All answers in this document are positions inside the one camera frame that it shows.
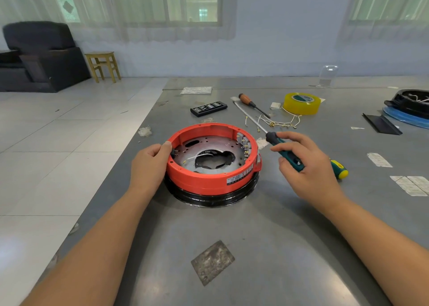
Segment person's right forearm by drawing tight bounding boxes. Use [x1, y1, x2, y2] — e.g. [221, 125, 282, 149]
[322, 195, 429, 306]

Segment yellow tape roll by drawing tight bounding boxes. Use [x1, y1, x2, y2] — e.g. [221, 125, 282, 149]
[282, 92, 323, 116]

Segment orange handle screwdriver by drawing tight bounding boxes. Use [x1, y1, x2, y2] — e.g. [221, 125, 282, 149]
[239, 92, 274, 120]

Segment person's left forearm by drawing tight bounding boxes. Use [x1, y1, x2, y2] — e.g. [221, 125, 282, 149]
[23, 189, 155, 306]

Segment person's right hand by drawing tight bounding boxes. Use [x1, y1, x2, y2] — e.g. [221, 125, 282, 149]
[270, 131, 347, 214]

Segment black remote control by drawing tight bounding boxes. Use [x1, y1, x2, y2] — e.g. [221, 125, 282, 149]
[190, 101, 229, 117]

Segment black flat plate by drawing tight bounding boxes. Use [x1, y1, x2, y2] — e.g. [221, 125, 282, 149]
[362, 113, 404, 135]

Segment person's left hand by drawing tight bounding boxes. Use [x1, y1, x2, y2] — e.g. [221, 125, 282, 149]
[129, 141, 173, 197]

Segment narrow white tape strip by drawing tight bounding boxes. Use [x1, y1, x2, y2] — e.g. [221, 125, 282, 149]
[366, 152, 394, 168]

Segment sheer white curtain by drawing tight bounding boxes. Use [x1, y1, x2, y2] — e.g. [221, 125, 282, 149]
[338, 0, 429, 41]
[0, 0, 237, 42]

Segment green yellow handle screwdriver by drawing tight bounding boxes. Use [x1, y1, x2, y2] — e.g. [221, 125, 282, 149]
[330, 159, 349, 180]

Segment white paper sheet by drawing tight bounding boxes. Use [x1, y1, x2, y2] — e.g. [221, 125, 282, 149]
[180, 86, 213, 95]

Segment black round appliance part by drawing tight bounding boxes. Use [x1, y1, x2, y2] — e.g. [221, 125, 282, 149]
[385, 89, 429, 120]

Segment wide white tape strips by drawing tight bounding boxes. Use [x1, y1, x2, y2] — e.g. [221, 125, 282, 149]
[390, 175, 429, 197]

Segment teal handle screwdriver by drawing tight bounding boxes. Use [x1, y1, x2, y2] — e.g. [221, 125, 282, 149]
[265, 131, 306, 172]

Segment red round appliance base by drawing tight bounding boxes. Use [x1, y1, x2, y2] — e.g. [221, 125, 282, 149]
[164, 122, 263, 207]

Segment small wooden stool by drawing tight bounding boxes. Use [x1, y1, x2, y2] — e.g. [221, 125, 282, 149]
[84, 52, 122, 84]

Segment blue ring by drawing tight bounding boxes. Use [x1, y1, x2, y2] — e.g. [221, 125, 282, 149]
[382, 107, 429, 130]

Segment black armchair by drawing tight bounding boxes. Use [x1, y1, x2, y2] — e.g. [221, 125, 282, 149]
[0, 21, 91, 93]

